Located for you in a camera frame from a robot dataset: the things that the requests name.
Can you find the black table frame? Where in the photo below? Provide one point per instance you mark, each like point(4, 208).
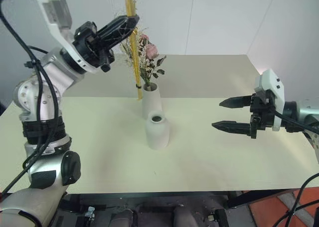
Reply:
point(249, 198)

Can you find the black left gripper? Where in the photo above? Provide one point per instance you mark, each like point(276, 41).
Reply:
point(87, 45)

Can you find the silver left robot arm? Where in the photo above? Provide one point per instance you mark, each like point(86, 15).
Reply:
point(32, 99)

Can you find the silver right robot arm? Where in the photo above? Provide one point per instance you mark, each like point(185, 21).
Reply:
point(305, 111)

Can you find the pink rose bouquet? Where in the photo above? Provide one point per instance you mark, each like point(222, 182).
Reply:
point(150, 51)

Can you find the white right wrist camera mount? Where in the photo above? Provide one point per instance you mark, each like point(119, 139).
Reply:
point(272, 84)

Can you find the dark grey rounded shape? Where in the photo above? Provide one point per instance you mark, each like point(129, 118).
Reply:
point(182, 217)
point(123, 218)

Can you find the short white vase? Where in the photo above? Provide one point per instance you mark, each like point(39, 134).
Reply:
point(157, 133)

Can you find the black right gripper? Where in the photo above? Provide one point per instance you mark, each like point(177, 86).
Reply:
point(264, 114)

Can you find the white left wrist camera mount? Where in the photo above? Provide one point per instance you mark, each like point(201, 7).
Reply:
point(56, 10)

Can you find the small silver metal clamp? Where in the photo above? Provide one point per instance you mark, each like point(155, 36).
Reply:
point(89, 212)
point(211, 217)

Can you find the yellow dried stem bouquet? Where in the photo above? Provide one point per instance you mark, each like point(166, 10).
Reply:
point(135, 60)

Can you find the tall white vase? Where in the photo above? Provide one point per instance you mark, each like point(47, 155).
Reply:
point(151, 101)

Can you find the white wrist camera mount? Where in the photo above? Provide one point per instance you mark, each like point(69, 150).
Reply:
point(56, 10)
point(272, 84)

